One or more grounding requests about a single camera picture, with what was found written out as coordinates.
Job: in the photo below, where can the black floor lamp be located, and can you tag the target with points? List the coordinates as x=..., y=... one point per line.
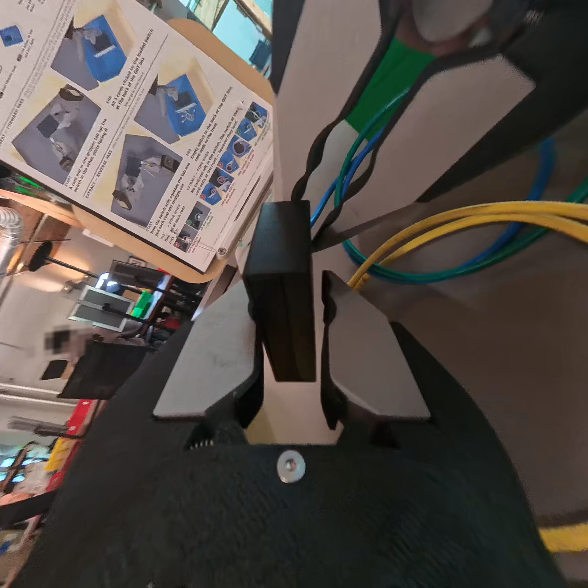
x=39, y=255

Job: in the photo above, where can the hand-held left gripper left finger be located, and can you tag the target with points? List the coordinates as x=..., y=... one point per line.
x=211, y=363

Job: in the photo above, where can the grey panel on tripod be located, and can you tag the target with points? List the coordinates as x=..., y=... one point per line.
x=101, y=307

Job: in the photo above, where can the green plastic bin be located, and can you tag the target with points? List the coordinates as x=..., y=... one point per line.
x=390, y=82

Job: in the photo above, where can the printed instruction sheet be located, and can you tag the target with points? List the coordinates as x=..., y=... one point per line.
x=115, y=115

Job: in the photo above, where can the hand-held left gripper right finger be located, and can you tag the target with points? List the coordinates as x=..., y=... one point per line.
x=372, y=367

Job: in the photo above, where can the black ethernet switch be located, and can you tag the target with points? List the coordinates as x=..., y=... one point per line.
x=280, y=294

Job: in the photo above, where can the instruction sheet on stand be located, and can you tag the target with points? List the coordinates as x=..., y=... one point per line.
x=202, y=271

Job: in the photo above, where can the silver duct pipe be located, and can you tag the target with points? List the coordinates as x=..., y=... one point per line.
x=9, y=239

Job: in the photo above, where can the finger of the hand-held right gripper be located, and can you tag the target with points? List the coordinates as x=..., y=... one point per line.
x=450, y=128
x=330, y=69

